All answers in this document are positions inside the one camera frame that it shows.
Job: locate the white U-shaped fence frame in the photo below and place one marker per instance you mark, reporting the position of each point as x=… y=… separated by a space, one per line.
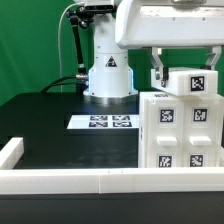
x=15 y=181

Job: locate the white door panel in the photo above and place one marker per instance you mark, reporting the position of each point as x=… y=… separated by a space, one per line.
x=202 y=131
x=165 y=133

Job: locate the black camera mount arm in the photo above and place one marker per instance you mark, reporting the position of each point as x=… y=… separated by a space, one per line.
x=79 y=20

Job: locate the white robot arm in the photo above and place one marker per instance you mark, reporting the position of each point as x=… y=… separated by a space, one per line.
x=110 y=78

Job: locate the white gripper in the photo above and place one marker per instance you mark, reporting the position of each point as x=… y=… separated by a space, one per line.
x=171 y=24

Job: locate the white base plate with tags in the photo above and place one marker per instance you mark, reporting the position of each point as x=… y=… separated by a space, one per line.
x=103 y=122

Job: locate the white cabinet body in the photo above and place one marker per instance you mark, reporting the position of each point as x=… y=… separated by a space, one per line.
x=146 y=99

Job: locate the white cabinet top block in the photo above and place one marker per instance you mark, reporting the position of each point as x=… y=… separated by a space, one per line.
x=183 y=81

